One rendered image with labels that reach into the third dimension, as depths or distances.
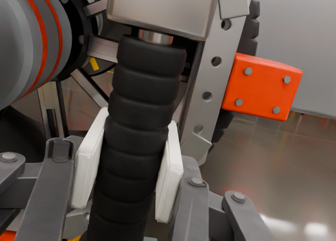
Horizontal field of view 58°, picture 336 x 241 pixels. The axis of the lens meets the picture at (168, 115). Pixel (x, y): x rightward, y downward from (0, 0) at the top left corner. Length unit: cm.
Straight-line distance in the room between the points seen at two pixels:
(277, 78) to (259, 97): 3
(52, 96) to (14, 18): 24
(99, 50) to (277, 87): 26
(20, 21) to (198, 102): 22
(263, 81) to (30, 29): 26
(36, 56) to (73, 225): 26
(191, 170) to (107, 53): 34
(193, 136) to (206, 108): 4
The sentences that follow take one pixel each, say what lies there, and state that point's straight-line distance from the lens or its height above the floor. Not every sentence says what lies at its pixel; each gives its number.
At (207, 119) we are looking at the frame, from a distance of 39.
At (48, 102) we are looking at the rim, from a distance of 52.
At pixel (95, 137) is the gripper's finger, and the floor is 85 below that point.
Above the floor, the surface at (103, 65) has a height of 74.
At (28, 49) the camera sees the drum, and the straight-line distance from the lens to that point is 29.
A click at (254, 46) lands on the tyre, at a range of 48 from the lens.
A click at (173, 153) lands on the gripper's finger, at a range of 15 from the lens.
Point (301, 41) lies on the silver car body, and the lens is 89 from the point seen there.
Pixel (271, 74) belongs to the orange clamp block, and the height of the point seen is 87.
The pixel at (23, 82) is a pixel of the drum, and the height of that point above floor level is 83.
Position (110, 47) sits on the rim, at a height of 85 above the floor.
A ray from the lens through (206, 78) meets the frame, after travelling 38.
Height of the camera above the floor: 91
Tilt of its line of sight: 17 degrees down
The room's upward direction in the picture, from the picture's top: 13 degrees clockwise
